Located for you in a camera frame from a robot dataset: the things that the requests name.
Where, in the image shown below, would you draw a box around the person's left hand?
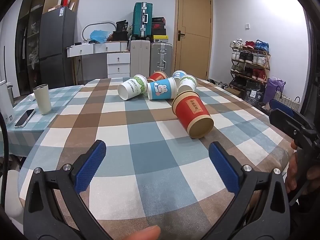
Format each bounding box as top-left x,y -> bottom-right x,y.
124,225 -> 161,240

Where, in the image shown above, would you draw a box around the blue and white paper cup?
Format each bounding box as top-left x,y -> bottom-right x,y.
172,70 -> 186,86

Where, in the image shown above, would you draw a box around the silver aluminium suitcase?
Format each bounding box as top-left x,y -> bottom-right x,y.
150,42 -> 173,77

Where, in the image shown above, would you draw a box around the white drawer desk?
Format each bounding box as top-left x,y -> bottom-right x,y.
67,41 -> 131,83

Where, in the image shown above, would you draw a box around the checkered tablecloth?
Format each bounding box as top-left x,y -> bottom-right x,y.
6,78 -> 293,239

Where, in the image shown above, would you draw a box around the cream insulated tumbler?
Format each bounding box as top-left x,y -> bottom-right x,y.
33,84 -> 52,115

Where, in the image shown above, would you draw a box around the teal hard suitcase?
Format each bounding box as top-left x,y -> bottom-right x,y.
132,2 -> 153,40

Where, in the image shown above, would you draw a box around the wooden door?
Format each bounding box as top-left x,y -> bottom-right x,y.
174,0 -> 213,79

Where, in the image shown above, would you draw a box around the purple shopping bag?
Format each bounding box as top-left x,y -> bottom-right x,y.
263,76 -> 286,103

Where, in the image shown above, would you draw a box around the person's right hand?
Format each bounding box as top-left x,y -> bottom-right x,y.
285,141 -> 320,194

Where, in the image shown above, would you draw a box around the dark glass cabinet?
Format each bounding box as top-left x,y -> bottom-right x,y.
15,0 -> 59,95

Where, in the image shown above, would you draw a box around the beige hard suitcase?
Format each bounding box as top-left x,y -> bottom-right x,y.
130,40 -> 151,77

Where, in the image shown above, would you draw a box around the red and brown paper cup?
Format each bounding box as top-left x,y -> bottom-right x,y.
172,91 -> 214,139

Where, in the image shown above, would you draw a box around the black refrigerator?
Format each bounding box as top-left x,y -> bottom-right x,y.
39,7 -> 76,89

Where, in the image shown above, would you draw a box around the blue bunny paper cup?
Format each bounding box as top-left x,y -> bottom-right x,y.
147,77 -> 177,100

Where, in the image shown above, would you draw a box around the white green-leaf paper cup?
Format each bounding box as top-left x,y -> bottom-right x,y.
118,74 -> 148,100

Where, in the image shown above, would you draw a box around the oval white mirror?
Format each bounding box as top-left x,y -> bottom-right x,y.
81,21 -> 116,43

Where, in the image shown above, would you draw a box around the wooden shoe rack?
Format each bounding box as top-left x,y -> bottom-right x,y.
229,38 -> 271,99

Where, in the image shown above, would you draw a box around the woven basket bag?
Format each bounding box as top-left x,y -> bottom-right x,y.
274,86 -> 300,111

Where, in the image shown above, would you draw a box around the blue plastic bag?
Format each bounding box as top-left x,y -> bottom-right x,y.
90,30 -> 111,43

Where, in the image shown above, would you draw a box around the black bag on desk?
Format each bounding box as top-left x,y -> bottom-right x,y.
112,20 -> 128,41

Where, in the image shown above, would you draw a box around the white water dispenser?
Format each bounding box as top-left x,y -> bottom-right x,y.
0,80 -> 15,125

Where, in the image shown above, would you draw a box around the smartphone with white case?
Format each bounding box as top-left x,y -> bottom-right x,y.
14,109 -> 35,128

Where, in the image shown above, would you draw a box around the stacked shoe boxes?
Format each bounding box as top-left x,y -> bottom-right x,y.
151,17 -> 169,43

